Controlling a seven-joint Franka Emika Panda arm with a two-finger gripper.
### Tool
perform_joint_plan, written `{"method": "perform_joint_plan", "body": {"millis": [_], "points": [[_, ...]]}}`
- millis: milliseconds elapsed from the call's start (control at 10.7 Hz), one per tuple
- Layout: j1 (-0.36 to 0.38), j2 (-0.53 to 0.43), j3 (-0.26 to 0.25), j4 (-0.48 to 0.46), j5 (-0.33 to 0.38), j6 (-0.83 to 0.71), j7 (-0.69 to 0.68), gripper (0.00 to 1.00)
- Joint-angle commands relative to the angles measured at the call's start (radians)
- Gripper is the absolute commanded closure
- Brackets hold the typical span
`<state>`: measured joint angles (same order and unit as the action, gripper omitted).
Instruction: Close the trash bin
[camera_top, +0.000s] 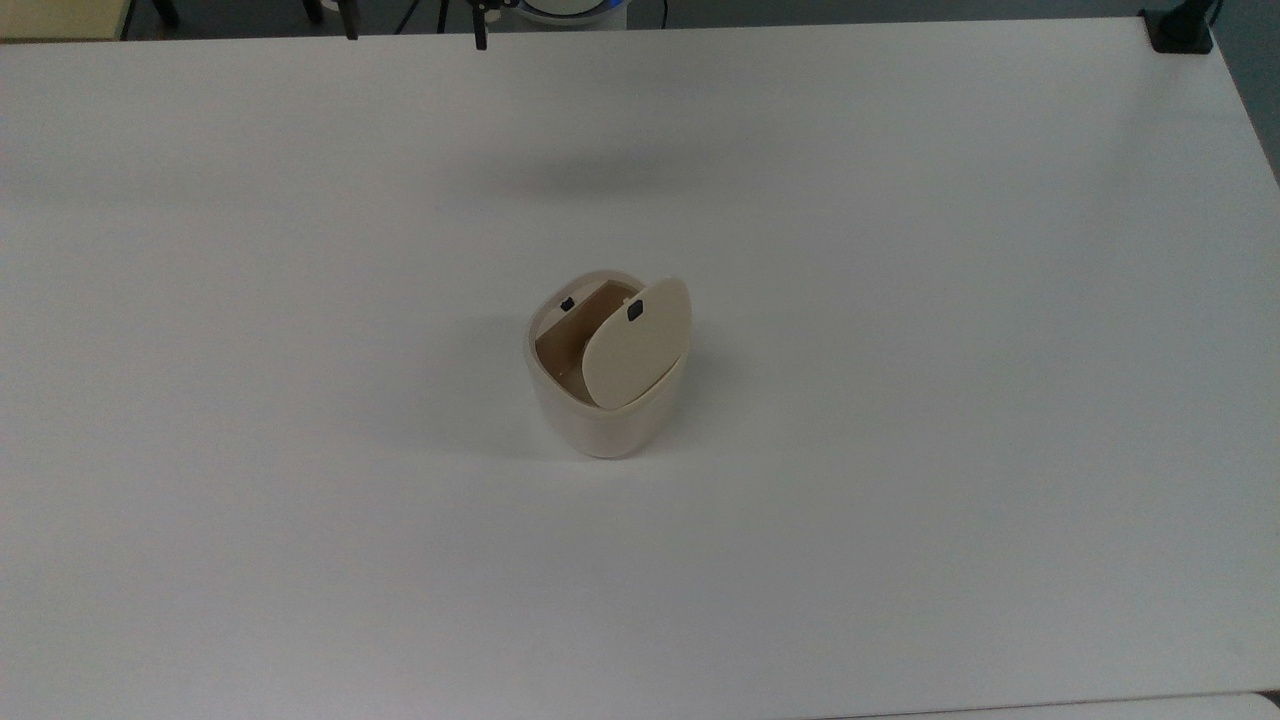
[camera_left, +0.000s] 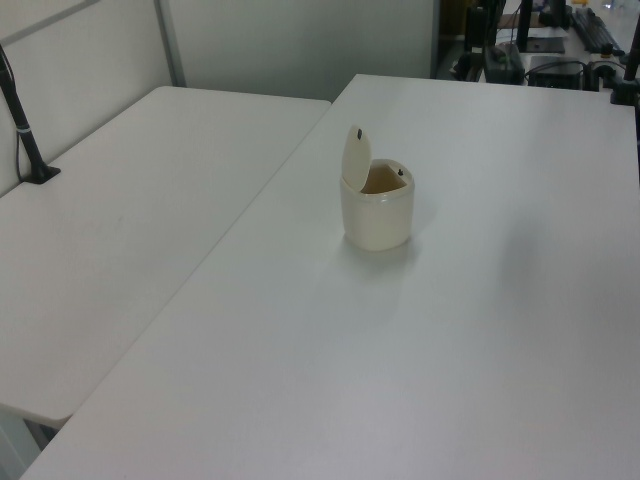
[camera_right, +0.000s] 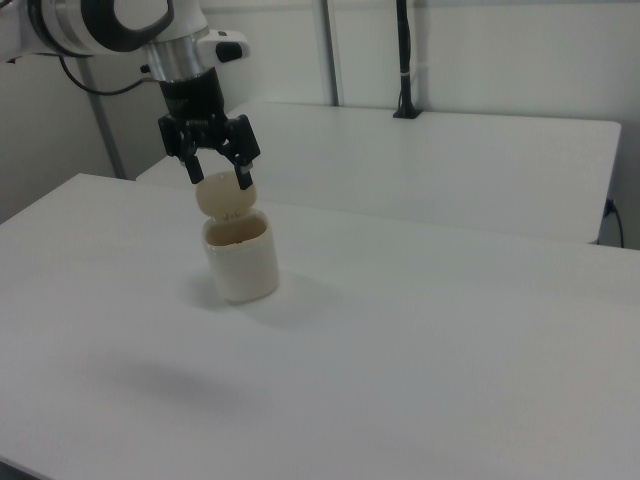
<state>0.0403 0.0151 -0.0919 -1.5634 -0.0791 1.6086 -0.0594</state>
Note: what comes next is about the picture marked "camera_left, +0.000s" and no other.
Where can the black clamp stand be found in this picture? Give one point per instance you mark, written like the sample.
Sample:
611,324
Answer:
627,85

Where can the black flat pad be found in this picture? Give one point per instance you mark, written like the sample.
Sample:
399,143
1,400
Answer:
545,45

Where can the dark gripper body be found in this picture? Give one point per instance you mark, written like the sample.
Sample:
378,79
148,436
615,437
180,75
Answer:
501,59

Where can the black electronics box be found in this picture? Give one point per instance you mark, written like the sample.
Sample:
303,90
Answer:
554,72

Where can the black vertical post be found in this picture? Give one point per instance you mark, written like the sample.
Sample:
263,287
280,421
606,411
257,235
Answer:
524,22

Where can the cream plastic trash bin body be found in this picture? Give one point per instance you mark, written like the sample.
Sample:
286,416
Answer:
378,220

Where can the grey metal partition post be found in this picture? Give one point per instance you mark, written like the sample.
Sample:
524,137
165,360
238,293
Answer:
170,42

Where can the black camera stand pole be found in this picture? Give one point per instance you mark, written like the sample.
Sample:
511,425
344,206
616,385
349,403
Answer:
25,137

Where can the cream trash bin flip lid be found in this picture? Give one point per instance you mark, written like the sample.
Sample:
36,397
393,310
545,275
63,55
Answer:
355,160

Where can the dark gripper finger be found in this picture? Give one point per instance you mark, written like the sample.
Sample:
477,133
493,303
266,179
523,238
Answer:
513,77
492,77

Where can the black keyboard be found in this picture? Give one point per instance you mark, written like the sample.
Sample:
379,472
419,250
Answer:
596,31

